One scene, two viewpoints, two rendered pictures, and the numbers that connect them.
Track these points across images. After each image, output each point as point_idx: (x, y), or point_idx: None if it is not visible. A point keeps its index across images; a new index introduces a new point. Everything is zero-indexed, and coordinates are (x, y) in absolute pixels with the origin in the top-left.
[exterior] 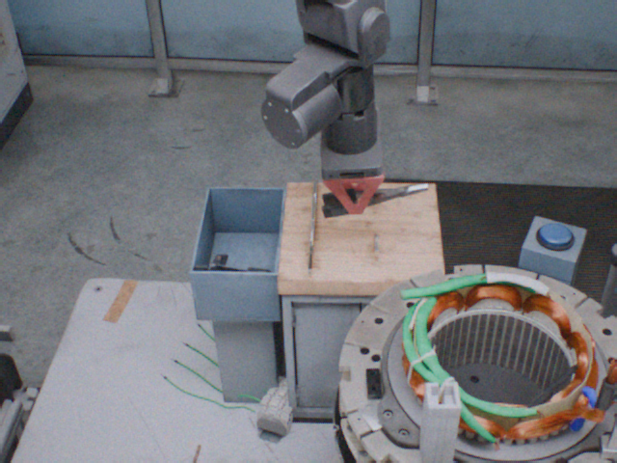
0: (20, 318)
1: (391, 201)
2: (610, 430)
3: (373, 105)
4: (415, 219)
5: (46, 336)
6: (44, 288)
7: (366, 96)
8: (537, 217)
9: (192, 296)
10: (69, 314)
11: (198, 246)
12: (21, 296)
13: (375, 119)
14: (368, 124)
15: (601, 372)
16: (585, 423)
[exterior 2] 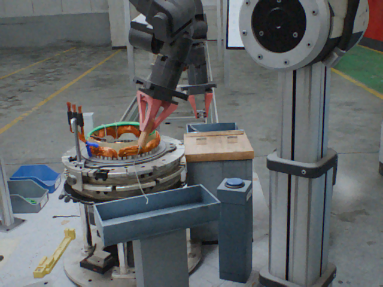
0: (348, 262)
1: (237, 144)
2: (88, 163)
3: (193, 67)
4: (225, 148)
5: (343, 272)
6: (372, 264)
7: (189, 60)
8: (251, 181)
9: (253, 191)
10: (361, 275)
11: (201, 124)
12: (362, 259)
13: (195, 74)
14: (190, 73)
15: (116, 161)
16: (93, 159)
